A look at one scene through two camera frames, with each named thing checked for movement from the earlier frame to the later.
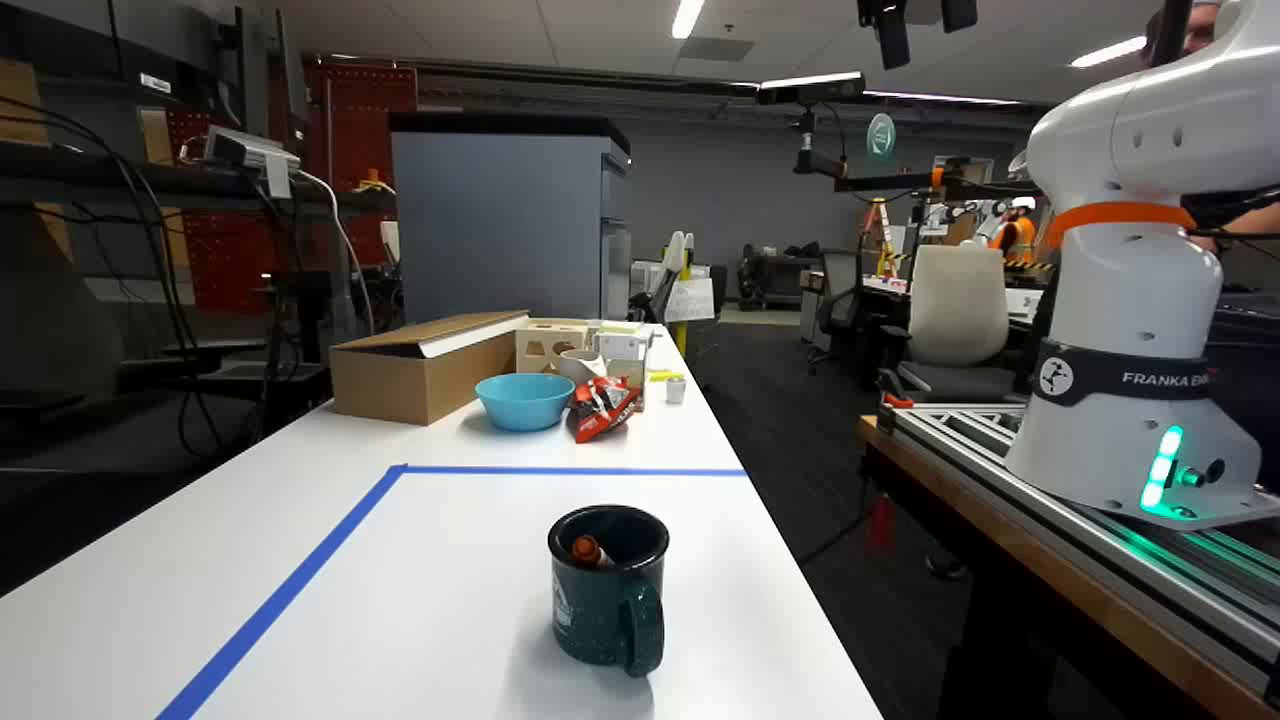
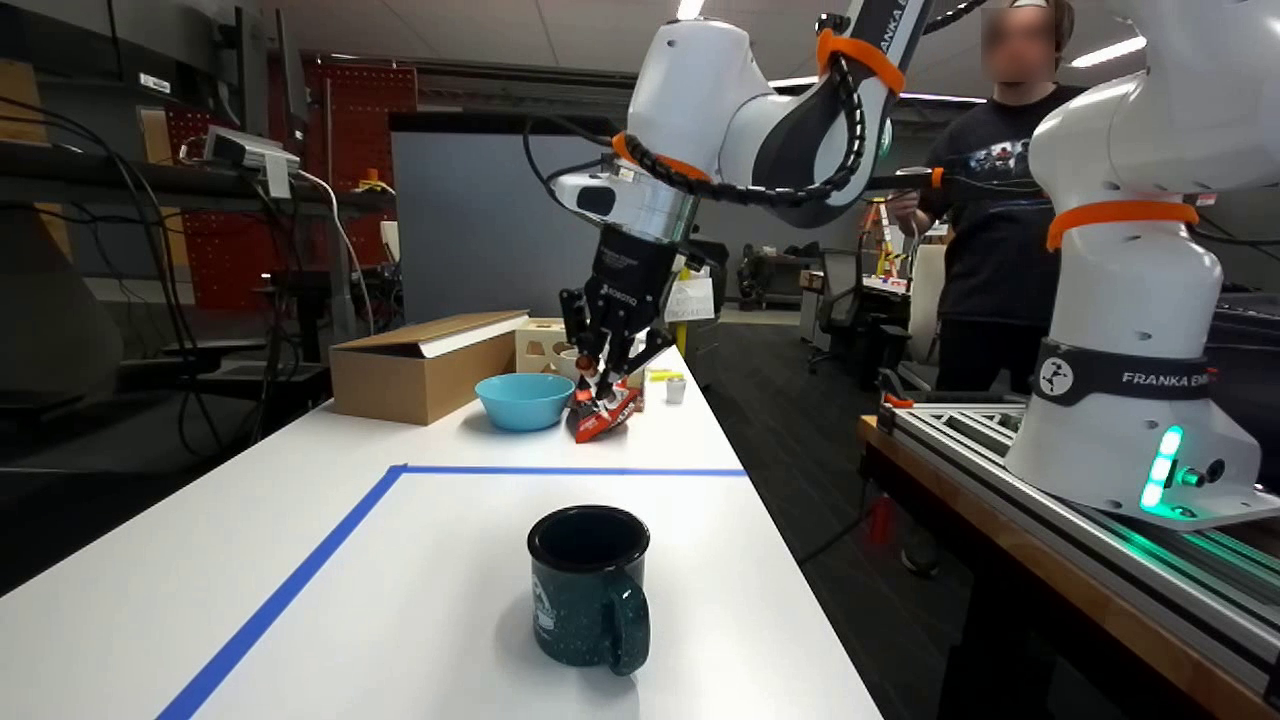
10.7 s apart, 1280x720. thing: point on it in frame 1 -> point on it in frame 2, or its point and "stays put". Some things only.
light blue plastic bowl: (527, 400) stays put
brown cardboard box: (424, 375) stays put
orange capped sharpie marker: (585, 551) -> (585, 383)
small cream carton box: (551, 345) stays put
